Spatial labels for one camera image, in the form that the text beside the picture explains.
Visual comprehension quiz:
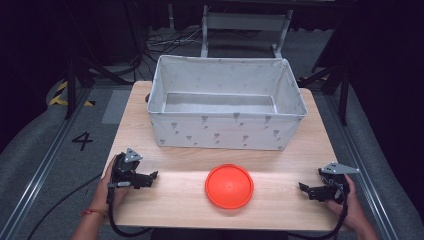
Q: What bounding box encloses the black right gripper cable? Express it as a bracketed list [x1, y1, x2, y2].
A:
[288, 186, 350, 240]

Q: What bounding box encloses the black tripod stand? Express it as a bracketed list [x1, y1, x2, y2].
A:
[64, 55, 135, 121]
[297, 62, 352, 127]

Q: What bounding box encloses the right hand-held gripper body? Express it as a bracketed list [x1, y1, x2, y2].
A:
[318, 162, 361, 205]

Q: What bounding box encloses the person's right hand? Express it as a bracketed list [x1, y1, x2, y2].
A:
[324, 174, 366, 232]

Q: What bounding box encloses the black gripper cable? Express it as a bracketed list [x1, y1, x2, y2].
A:
[288, 186, 350, 240]
[105, 185, 154, 239]

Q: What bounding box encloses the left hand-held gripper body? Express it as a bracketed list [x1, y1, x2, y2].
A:
[111, 147, 145, 190]

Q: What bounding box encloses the grey fabric storage box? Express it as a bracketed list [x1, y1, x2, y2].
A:
[146, 54, 309, 151]

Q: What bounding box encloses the red string bracelet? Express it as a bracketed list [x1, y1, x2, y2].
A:
[80, 208, 108, 218]

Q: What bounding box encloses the orange round plastic plate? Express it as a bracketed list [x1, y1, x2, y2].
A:
[204, 163, 255, 211]

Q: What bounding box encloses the metal floor rail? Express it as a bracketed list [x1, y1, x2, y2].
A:
[0, 87, 94, 240]
[327, 94, 402, 240]

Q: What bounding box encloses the bundle of floor cables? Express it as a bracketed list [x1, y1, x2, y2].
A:
[144, 25, 205, 57]

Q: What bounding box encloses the black floor cable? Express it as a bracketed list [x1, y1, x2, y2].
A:
[27, 171, 104, 240]

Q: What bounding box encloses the grey metal frame stand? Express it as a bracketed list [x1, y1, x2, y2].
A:
[200, 4, 295, 60]

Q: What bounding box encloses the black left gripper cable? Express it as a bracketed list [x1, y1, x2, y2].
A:
[105, 185, 154, 239]

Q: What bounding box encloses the yellow black floor tape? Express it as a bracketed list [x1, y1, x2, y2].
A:
[48, 80, 97, 108]

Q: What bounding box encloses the person's left hand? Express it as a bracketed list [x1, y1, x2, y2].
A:
[95, 155, 132, 215]

